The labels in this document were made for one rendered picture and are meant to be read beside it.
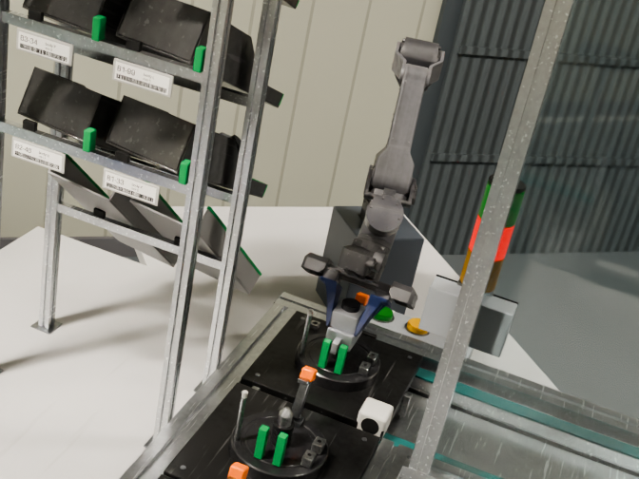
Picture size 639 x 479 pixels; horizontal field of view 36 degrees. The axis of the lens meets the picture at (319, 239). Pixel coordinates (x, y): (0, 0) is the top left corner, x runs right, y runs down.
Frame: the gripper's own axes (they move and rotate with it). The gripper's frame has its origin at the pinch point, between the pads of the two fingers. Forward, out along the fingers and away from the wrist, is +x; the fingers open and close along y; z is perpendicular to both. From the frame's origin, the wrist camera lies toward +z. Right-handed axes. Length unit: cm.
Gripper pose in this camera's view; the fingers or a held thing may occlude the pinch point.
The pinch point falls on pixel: (348, 311)
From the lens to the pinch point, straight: 156.5
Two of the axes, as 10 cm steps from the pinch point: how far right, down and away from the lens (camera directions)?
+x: -3.5, 9.3, -1.3
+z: -1.7, -2.1, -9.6
